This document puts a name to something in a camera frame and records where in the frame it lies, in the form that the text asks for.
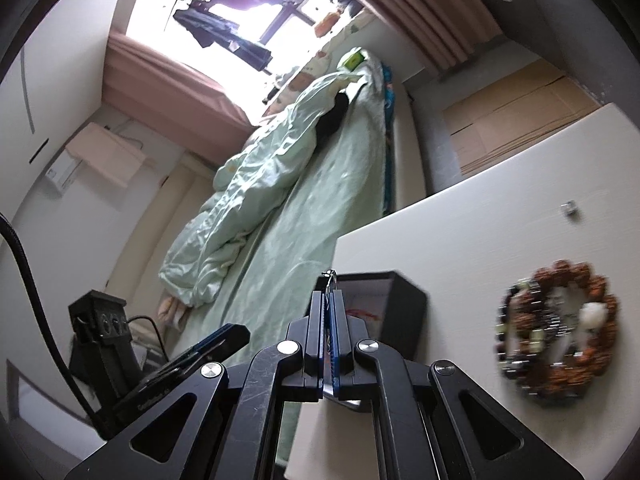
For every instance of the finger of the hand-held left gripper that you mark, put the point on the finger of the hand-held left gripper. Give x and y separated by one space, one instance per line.
220 342

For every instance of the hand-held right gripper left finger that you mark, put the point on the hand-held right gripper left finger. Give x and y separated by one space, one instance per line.
318 320

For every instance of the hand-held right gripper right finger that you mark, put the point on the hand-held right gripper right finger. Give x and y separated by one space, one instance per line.
338 320

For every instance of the small silver earring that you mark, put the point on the small silver earring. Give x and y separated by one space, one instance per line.
330 276

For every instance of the black jewelry box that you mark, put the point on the black jewelry box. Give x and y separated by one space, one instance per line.
405 320

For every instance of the white bead charm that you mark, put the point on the white bead charm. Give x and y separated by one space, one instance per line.
594 316

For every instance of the small silver clip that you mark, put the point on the small silver clip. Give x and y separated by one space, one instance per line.
570 207

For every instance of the peach pillow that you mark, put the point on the peach pillow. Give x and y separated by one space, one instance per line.
172 312

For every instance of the bed with green sheet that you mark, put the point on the bed with green sheet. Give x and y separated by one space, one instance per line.
340 190

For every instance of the light green duvet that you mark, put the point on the light green duvet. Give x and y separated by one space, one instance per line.
235 210

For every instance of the white air conditioner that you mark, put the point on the white air conditioner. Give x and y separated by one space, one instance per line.
62 175

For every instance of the black cloth on bed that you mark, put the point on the black cloth on bed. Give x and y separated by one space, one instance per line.
332 120

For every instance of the beige cloth cover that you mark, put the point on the beige cloth cover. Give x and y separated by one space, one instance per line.
100 147

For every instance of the blue printed mattress cover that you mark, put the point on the blue printed mattress cover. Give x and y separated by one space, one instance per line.
389 110

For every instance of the cream printed sill cushion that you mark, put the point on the cream printed sill cushion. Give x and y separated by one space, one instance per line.
325 62

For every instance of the small green box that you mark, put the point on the small green box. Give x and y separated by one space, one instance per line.
351 60

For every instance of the pink curtain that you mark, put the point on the pink curtain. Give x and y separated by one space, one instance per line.
170 80
420 10

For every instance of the flat cardboard sheet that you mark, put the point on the flat cardboard sheet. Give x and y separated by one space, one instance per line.
515 115

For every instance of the orange plush toy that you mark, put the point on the orange plush toy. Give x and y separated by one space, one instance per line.
327 22

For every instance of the hanging dark clothes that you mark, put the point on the hanging dark clothes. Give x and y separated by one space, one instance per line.
215 25

